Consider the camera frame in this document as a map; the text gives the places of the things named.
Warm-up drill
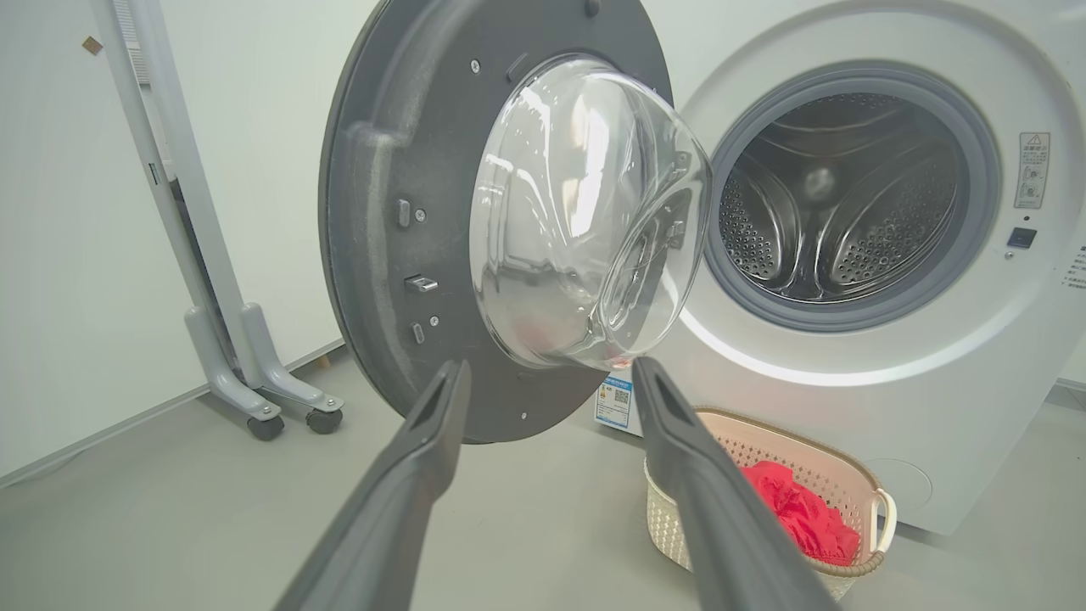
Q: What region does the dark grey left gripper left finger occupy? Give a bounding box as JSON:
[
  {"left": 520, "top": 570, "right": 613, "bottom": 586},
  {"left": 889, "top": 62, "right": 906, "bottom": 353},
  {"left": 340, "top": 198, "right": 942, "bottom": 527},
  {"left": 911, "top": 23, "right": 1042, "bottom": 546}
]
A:
[{"left": 273, "top": 359, "right": 473, "bottom": 611}]

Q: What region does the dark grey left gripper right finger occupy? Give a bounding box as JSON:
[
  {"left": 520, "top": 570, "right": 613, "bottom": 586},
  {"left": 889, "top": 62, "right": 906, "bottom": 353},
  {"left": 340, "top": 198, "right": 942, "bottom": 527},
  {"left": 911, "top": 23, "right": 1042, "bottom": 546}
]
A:
[{"left": 632, "top": 356, "right": 841, "bottom": 611}]

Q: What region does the red and white garment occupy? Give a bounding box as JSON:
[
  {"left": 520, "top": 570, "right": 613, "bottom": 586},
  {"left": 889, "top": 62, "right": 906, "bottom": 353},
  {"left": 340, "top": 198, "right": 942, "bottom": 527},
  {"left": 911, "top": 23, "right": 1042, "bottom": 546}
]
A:
[{"left": 740, "top": 461, "right": 860, "bottom": 567}]

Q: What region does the washing machine door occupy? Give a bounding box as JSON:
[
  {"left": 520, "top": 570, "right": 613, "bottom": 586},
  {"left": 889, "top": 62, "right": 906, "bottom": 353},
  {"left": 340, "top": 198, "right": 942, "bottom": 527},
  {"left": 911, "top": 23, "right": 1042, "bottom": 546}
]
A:
[{"left": 318, "top": 0, "right": 714, "bottom": 445}]

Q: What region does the cream perforated laundry basket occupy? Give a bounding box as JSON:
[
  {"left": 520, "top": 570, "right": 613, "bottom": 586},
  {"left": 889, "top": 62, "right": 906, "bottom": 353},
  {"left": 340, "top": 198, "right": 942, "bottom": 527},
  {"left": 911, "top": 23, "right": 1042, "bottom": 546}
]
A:
[{"left": 643, "top": 406, "right": 898, "bottom": 602}]

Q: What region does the white front-load washing machine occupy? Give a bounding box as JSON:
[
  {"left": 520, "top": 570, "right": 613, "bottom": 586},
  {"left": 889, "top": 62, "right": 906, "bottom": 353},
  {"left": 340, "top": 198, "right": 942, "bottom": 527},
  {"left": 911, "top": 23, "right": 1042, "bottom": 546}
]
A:
[{"left": 594, "top": 0, "right": 1086, "bottom": 537}]

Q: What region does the blue energy label sticker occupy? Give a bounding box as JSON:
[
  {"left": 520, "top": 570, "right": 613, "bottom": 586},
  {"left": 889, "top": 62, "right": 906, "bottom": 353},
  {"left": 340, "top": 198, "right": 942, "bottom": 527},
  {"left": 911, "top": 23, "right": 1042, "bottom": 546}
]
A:
[{"left": 594, "top": 376, "right": 635, "bottom": 429}]

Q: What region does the light grey stand with casters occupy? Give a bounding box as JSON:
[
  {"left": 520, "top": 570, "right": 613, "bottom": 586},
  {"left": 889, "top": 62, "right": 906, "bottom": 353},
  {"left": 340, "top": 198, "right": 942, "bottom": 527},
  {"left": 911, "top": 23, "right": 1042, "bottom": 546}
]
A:
[{"left": 89, "top": 0, "right": 344, "bottom": 442}]

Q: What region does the grey warning label sticker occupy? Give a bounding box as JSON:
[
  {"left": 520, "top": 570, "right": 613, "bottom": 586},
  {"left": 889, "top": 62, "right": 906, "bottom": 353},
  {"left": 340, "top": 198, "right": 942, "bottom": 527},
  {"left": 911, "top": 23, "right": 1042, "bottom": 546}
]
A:
[{"left": 1014, "top": 132, "right": 1051, "bottom": 210}]

